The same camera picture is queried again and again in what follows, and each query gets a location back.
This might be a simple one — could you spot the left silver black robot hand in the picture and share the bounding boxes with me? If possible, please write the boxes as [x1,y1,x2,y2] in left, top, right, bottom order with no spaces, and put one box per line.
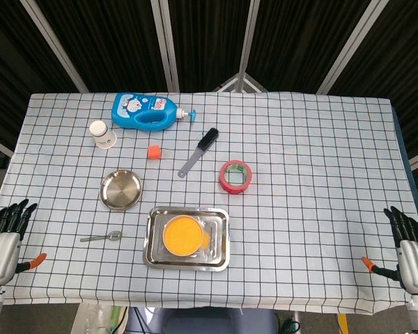
[0,198,47,287]

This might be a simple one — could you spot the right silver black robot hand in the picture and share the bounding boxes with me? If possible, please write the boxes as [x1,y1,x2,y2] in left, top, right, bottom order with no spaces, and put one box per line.
[361,205,418,296]

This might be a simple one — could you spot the translucent grey plastic spoon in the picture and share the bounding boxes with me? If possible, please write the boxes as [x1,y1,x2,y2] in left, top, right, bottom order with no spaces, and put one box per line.
[79,230,123,243]

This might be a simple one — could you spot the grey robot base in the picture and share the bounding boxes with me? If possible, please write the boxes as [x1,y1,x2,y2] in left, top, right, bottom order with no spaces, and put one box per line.
[125,307,278,334]

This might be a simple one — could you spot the white grid-patterned tablecloth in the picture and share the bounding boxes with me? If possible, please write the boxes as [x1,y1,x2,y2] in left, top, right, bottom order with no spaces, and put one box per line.
[0,90,418,316]

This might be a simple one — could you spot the bowl of yellow powder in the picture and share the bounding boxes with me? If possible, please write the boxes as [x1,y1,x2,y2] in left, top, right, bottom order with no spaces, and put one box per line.
[162,214,204,257]

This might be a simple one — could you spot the rectangular steel tray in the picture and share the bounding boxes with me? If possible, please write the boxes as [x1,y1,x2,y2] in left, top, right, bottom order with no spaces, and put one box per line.
[142,206,230,273]

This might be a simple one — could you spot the clear plastic bag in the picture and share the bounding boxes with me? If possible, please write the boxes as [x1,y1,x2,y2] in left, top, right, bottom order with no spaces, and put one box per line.
[72,301,126,334]

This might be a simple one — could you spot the round steel plate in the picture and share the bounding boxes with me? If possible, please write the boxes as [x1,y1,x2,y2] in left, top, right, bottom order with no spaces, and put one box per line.
[99,169,143,211]

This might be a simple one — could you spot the white paper cup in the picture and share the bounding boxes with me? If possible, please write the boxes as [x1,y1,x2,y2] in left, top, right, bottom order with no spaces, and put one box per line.
[88,120,118,150]

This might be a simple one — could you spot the blue detergent pump bottle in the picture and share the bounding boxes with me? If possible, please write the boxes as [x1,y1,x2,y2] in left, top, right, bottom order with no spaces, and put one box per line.
[111,92,198,132]

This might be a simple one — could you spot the red tape roll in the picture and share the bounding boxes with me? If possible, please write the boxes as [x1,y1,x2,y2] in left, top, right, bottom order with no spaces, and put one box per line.
[219,159,254,195]

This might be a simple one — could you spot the grey brush black bristles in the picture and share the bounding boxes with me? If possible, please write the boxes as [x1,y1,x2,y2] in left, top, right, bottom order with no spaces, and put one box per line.
[177,127,219,179]

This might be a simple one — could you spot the black folding screen white frame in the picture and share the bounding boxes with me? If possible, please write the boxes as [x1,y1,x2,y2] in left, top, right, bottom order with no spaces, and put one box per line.
[0,0,418,171]

